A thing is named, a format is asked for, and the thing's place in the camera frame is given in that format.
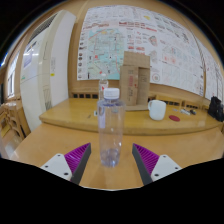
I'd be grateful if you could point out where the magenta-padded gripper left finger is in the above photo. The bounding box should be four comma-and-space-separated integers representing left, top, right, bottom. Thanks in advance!
40, 142, 92, 185

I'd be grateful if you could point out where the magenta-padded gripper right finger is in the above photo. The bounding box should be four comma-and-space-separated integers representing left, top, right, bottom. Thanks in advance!
131, 143, 183, 186

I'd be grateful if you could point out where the clear white-capped water bottle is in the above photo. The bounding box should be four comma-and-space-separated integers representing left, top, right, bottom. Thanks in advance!
96, 87, 127, 168

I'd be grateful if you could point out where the white ceramic mug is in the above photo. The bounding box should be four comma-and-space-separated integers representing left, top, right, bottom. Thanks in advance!
147, 99, 167, 121

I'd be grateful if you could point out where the white remote control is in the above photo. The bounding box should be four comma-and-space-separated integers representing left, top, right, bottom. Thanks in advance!
179, 108, 192, 117

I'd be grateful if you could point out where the row of wooden chairs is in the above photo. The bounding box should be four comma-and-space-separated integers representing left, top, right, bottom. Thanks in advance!
69, 90, 214, 111

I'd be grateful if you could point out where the wooden chair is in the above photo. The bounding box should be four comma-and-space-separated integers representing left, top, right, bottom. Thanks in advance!
0, 97, 28, 141

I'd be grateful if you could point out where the small red-labelled drink bottle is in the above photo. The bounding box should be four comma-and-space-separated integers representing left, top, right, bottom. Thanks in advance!
98, 73, 110, 101

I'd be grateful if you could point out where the black bag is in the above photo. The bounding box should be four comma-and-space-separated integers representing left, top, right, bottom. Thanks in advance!
207, 96, 224, 123

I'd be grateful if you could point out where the open brown cardboard box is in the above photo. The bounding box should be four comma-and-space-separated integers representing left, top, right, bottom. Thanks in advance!
119, 50, 151, 112

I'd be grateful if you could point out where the window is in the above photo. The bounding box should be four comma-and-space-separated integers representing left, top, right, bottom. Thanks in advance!
5, 49, 21, 98

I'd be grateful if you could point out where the large printed wall poster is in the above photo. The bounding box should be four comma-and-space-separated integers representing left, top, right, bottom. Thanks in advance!
76, 4, 224, 102

